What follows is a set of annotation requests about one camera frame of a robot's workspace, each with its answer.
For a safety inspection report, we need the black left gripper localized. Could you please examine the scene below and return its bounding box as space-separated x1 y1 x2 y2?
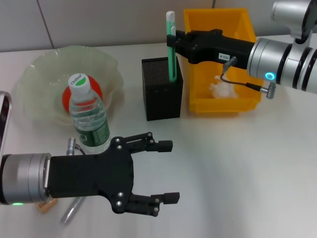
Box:
44 131 174 214

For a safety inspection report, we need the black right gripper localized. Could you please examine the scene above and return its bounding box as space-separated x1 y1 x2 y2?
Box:
166 29 256 70

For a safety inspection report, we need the mint green utility knife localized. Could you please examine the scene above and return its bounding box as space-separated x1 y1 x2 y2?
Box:
165 10 178 83

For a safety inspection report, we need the white paper ball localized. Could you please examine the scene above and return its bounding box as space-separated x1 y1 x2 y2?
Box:
210 74 240 99

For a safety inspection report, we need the clear water bottle green label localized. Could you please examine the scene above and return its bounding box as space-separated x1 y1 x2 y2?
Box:
68 73 111 152

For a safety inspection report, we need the red-orange toy orange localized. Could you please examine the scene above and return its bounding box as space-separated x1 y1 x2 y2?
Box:
61 75 104 114

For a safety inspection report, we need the black mesh pen holder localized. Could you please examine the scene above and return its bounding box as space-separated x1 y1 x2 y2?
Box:
141 56 184 121

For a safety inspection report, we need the silver clear pen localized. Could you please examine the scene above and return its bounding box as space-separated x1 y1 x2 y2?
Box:
60 197 84 224

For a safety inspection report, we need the tan eraser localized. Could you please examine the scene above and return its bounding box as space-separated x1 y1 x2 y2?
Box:
36 199 58 214

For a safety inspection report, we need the pale green glass fruit plate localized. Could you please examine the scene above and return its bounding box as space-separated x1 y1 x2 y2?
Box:
16 45 124 124

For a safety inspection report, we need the yellow plastic bin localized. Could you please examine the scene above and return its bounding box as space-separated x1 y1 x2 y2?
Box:
183 7 263 116

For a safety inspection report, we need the left arm cable with plugs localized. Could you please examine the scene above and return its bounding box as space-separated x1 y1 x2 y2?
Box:
66 136 86 156

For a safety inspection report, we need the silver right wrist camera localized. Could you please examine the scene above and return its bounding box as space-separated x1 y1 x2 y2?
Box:
271 0 317 45

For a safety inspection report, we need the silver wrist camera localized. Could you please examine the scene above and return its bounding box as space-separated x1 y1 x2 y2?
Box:
0 91 13 159
271 0 317 45

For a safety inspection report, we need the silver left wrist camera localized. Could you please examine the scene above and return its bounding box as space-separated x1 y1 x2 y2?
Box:
0 91 13 159

